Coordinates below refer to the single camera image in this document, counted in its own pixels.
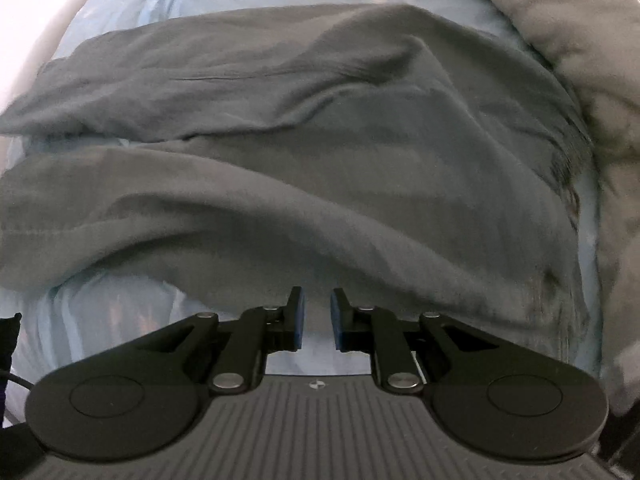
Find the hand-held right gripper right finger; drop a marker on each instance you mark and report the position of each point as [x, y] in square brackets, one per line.
[336, 320]

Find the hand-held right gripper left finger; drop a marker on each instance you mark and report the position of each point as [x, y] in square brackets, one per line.
[298, 317]

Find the grey duvet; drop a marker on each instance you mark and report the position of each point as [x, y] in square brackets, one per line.
[575, 20]

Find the blue-grey denim pants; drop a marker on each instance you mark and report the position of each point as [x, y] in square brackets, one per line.
[300, 185]

